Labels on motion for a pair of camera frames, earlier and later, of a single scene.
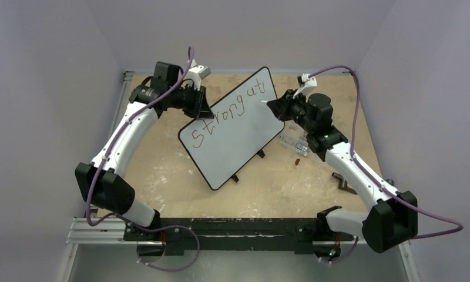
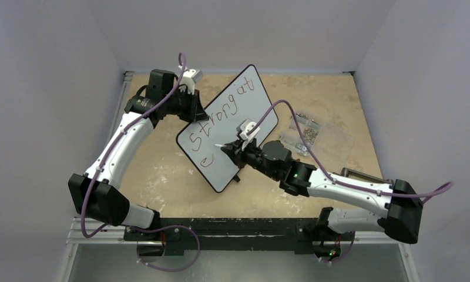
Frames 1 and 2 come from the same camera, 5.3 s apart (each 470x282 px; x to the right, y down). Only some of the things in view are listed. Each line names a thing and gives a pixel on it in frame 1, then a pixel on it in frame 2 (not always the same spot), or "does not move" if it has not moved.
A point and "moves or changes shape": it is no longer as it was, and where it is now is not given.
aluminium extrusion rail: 108,231 does not move
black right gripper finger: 276,105 → 230,150
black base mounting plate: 242,234 does not move
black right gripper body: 288,107 → 239,150
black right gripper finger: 278,109 → 235,157
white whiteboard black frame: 241,127 moves or changes shape
